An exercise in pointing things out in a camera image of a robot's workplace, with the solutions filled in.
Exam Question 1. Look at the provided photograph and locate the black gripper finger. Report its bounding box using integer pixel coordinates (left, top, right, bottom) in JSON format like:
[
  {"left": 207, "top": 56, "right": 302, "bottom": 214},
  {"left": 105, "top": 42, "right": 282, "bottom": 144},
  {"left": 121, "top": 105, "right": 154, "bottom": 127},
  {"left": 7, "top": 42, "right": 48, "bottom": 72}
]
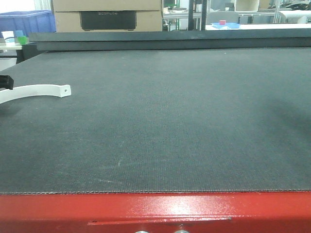
[{"left": 0, "top": 75, "right": 14, "bottom": 90}]

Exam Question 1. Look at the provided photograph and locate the white curved PVC clamp half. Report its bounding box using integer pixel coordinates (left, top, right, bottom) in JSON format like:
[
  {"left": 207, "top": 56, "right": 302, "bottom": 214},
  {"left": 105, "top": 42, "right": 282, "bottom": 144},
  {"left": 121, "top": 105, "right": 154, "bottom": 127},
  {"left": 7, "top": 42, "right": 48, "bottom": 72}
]
[{"left": 0, "top": 84, "right": 71, "bottom": 104}]

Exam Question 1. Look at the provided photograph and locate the red metal robot base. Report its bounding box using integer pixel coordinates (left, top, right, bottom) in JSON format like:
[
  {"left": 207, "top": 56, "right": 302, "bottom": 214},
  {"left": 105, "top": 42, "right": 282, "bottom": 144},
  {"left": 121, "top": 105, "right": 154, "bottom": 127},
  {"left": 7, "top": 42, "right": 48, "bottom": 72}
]
[{"left": 0, "top": 191, "right": 311, "bottom": 233}]

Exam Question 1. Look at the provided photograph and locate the green small cube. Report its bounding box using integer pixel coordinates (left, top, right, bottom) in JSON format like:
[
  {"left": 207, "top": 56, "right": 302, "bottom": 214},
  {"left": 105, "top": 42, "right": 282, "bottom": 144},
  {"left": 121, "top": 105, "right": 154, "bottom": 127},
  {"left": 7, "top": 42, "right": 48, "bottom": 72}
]
[{"left": 17, "top": 36, "right": 28, "bottom": 45}]

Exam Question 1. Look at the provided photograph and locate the white paper cup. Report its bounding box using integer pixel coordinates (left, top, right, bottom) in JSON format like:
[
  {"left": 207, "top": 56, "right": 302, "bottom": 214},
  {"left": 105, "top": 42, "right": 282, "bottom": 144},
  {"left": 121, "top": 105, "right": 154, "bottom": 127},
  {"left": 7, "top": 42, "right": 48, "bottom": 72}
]
[{"left": 1, "top": 31, "right": 16, "bottom": 47}]

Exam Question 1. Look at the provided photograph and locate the light blue small cube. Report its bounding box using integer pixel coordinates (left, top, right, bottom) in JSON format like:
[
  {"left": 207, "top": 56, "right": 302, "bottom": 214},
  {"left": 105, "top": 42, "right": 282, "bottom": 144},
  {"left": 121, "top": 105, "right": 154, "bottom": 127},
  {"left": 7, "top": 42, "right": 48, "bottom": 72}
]
[{"left": 15, "top": 30, "right": 24, "bottom": 37}]

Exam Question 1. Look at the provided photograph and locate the blue plastic crate background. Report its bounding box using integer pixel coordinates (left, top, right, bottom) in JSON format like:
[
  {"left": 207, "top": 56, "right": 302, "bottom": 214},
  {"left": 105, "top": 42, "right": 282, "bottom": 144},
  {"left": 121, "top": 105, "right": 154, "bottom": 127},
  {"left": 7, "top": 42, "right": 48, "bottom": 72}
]
[{"left": 0, "top": 10, "right": 56, "bottom": 36}]

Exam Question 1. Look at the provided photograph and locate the cardboard box with black print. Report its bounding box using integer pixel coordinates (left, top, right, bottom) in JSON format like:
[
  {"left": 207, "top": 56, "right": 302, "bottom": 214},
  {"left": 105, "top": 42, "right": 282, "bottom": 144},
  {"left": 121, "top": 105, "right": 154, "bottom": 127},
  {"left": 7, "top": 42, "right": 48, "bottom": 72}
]
[{"left": 52, "top": 0, "right": 163, "bottom": 33}]

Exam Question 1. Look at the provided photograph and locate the dark grey table mat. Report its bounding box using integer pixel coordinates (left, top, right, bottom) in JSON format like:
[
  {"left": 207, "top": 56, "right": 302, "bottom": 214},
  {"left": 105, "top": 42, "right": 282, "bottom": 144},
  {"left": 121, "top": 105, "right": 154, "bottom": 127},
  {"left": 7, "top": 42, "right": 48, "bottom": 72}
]
[{"left": 0, "top": 48, "right": 311, "bottom": 194}]

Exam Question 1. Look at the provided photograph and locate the blue tray on far table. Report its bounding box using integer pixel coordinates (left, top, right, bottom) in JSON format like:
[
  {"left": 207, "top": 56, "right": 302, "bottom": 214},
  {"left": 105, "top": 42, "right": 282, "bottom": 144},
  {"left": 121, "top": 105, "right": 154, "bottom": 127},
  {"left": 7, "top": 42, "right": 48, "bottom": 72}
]
[{"left": 211, "top": 22, "right": 240, "bottom": 30}]

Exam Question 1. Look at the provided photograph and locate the dark grey raised board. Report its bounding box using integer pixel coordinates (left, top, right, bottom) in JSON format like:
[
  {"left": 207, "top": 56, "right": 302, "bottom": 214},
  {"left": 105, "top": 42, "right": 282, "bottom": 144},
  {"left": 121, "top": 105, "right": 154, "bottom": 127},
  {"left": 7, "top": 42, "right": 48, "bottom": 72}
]
[{"left": 29, "top": 28, "right": 311, "bottom": 51}]

